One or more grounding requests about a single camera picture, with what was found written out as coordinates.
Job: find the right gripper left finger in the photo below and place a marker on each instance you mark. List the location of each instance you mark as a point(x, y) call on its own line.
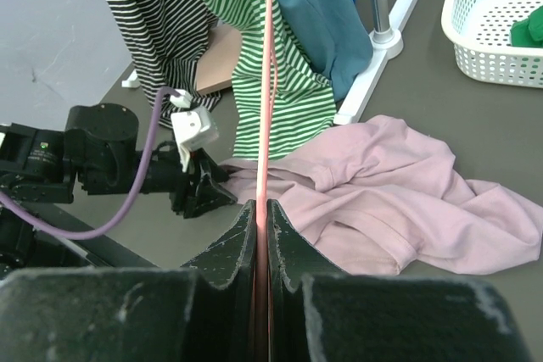
point(199, 312)

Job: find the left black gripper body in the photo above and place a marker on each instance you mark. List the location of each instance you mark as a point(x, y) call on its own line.
point(185, 189)

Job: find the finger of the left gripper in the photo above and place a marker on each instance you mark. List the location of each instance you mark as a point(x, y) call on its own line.
point(212, 193)

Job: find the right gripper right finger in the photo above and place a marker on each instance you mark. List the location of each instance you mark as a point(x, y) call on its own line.
point(321, 313)

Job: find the pink tank top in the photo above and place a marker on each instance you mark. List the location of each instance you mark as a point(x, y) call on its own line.
point(374, 197)

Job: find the pink hanger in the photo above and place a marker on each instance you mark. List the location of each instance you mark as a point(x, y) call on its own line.
point(266, 124)

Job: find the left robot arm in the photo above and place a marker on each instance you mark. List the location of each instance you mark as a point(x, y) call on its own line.
point(97, 148)

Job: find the green white striped tank top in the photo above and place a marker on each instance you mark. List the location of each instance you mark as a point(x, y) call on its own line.
point(303, 104)

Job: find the black white striped tank top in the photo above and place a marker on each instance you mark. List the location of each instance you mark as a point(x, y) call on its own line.
point(166, 39)

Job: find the blue tank top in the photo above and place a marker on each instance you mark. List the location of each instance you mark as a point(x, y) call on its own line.
point(333, 37)

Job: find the brown cardboard sheet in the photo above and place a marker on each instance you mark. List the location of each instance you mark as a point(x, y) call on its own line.
point(215, 67)

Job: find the white clothes rack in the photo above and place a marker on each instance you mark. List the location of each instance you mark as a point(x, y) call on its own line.
point(387, 40)

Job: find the white plastic basket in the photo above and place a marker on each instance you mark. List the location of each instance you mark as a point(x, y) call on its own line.
point(480, 31)

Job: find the green garment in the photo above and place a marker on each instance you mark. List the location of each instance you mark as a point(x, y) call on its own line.
point(528, 32)

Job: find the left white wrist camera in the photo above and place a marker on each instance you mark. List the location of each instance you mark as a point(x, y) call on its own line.
point(193, 127)

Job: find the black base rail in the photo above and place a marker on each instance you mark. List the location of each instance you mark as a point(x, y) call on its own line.
point(108, 250)

